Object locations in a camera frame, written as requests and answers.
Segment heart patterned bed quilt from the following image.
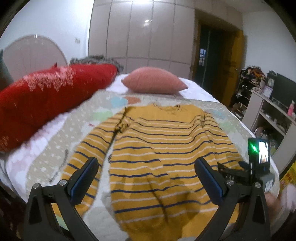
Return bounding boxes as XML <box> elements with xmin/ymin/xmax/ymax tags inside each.
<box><xmin>26</xmin><ymin>91</ymin><xmax>250</xmax><ymax>240</ymax></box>

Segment green cushion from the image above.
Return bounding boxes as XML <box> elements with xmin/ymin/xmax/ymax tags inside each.
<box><xmin>0</xmin><ymin>49</ymin><xmax>14</xmax><ymax>91</ymax></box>

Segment wooden door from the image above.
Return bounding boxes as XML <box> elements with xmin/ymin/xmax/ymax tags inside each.
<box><xmin>192</xmin><ymin>24</ymin><xmax>244</xmax><ymax>108</ymax></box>

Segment red embroidered quilt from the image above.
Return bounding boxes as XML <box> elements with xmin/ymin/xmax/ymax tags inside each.
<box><xmin>1</xmin><ymin>64</ymin><xmax>117</xmax><ymax>152</ymax></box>

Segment pink arched headboard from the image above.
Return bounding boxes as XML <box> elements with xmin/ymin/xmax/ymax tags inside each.
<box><xmin>3</xmin><ymin>35</ymin><xmax>68</xmax><ymax>81</ymax></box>

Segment pink pillow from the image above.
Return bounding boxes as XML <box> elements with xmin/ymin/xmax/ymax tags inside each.
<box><xmin>121</xmin><ymin>67</ymin><xmax>188</xmax><ymax>94</ymax></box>

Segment cluttered black rack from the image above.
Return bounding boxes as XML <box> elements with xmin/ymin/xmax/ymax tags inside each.
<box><xmin>230</xmin><ymin>66</ymin><xmax>265</xmax><ymax>121</ymax></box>

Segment white shelf unit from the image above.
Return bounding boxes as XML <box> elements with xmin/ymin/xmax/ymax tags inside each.
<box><xmin>242</xmin><ymin>90</ymin><xmax>295</xmax><ymax>175</ymax></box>

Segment pink bottle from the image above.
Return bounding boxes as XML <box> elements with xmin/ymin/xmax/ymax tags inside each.
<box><xmin>287</xmin><ymin>100</ymin><xmax>295</xmax><ymax>116</ymax></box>

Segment black television screen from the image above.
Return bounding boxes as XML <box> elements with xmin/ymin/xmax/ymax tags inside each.
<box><xmin>271</xmin><ymin>74</ymin><xmax>296</xmax><ymax>108</ymax></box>

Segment small desk clock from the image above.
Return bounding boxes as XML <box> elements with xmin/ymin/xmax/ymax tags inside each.
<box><xmin>262</xmin><ymin>78</ymin><xmax>275</xmax><ymax>98</ymax></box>

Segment person's right hand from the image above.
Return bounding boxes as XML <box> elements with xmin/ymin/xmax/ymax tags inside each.
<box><xmin>264</xmin><ymin>192</ymin><xmax>284</xmax><ymax>235</ymax></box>

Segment grey knitted blanket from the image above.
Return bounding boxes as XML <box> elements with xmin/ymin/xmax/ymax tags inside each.
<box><xmin>69</xmin><ymin>55</ymin><xmax>124</xmax><ymax>73</ymax></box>

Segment yellow striped knit sweater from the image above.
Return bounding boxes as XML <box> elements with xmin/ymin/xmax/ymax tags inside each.
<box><xmin>62</xmin><ymin>104</ymin><xmax>242</xmax><ymax>240</ymax></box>

